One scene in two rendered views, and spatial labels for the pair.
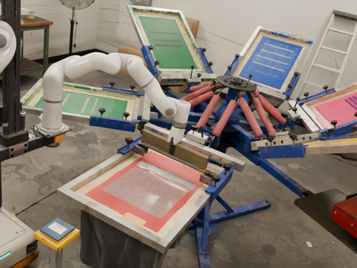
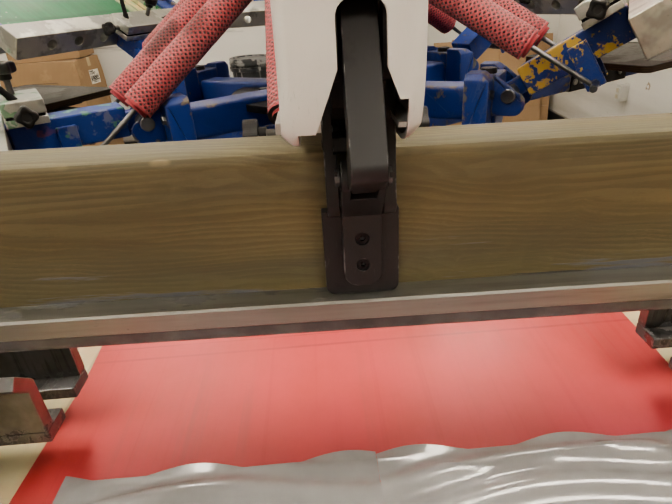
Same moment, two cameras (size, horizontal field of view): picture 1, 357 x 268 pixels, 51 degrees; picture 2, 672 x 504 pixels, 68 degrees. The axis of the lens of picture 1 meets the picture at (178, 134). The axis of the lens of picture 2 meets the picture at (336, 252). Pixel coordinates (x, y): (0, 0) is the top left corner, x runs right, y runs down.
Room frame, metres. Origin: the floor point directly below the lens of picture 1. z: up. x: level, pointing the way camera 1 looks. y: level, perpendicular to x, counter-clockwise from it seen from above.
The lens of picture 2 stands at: (1.64, 0.10, 1.19)
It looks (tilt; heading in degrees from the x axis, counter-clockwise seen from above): 28 degrees down; 337
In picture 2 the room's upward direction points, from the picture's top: 4 degrees counter-clockwise
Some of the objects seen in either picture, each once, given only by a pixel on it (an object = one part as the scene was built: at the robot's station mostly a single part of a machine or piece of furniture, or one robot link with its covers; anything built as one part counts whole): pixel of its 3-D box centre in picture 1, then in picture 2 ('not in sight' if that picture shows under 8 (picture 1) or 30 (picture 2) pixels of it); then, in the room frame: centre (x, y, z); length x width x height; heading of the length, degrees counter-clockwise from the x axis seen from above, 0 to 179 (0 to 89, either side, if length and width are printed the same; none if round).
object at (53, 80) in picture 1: (53, 83); not in sight; (1.72, 0.65, 1.37); 0.13 x 0.10 x 0.16; 10
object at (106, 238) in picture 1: (115, 247); not in sight; (1.39, 0.19, 0.74); 0.45 x 0.03 x 0.43; 67
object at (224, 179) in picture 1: (218, 183); not in sight; (1.77, -0.27, 0.98); 0.30 x 0.05 x 0.07; 157
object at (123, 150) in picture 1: (135, 147); not in sight; (1.99, 0.24, 0.98); 0.30 x 0.05 x 0.07; 157
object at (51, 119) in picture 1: (50, 112); not in sight; (1.72, 0.66, 1.21); 0.16 x 0.13 x 0.15; 62
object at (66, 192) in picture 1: (153, 182); not in sight; (1.66, 0.08, 0.97); 0.79 x 0.58 x 0.04; 157
